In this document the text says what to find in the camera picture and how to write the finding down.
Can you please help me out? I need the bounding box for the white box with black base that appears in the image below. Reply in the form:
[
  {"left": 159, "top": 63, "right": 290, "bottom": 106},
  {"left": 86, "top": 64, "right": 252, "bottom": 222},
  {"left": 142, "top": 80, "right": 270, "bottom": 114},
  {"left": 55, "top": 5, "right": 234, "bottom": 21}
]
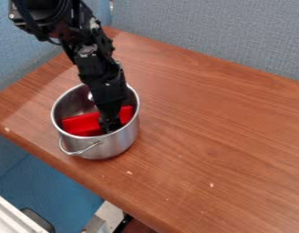
[{"left": 0, "top": 196, "right": 56, "bottom": 233}]

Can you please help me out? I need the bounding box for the grey table leg bracket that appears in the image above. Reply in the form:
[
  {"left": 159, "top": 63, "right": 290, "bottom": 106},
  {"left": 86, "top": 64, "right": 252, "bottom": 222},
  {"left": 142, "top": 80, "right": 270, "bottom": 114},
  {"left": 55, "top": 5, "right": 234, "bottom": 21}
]
[{"left": 82, "top": 201, "right": 126, "bottom": 233}]

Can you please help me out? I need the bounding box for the stainless steel pot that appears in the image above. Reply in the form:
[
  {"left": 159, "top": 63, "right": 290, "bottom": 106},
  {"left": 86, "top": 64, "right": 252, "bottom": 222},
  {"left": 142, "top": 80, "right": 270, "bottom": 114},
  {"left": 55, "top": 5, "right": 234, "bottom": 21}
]
[{"left": 51, "top": 84, "right": 141, "bottom": 159}]

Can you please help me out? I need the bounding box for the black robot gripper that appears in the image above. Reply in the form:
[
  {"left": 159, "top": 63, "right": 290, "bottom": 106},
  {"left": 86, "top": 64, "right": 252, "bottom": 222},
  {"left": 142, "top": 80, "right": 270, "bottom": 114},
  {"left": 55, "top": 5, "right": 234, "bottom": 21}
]
[{"left": 75, "top": 57, "right": 128, "bottom": 134}]

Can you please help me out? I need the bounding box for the red plastic block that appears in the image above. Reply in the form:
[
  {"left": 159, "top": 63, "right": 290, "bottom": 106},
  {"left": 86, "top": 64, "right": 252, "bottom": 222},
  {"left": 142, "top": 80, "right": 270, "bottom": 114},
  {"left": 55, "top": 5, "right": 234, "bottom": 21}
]
[{"left": 62, "top": 105, "right": 134, "bottom": 137}]

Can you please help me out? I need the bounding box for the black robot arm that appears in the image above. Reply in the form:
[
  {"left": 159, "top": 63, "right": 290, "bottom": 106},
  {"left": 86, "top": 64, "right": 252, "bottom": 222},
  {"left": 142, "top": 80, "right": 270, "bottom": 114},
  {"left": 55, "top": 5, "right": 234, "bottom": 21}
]
[{"left": 8, "top": 0, "right": 128, "bottom": 134}]

